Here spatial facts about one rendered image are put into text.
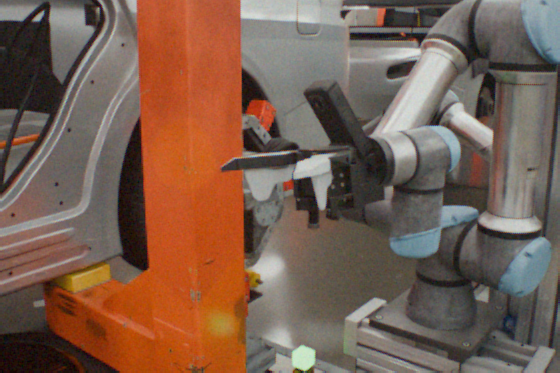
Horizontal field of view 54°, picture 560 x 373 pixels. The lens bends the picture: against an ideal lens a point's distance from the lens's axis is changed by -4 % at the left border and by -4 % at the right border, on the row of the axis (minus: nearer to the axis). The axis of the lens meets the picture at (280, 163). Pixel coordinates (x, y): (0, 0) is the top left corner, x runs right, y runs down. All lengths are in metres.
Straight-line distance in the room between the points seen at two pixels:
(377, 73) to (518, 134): 3.21
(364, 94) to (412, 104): 3.25
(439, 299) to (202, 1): 0.75
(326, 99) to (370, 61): 3.51
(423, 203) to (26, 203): 1.08
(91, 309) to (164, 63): 0.74
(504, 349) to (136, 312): 0.87
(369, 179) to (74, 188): 1.06
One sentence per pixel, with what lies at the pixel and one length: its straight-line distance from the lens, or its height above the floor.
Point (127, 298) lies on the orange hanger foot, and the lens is 1.52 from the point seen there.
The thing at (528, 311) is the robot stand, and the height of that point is 0.81.
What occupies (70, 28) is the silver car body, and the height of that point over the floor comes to 1.45.
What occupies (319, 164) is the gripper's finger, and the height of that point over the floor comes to 1.25.
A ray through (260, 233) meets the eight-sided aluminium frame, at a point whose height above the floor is 0.67.
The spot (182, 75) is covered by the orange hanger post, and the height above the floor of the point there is 1.31.
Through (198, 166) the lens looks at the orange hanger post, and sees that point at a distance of 1.19.
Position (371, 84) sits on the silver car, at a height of 1.05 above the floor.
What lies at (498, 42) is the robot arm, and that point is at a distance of 1.03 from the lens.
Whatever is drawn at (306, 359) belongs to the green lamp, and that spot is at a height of 0.65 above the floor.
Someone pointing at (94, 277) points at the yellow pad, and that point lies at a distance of 1.75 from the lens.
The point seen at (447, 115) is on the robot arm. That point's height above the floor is 1.15.
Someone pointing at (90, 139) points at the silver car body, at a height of 1.11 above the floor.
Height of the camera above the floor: 1.38
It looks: 12 degrees down
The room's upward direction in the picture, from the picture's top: straight up
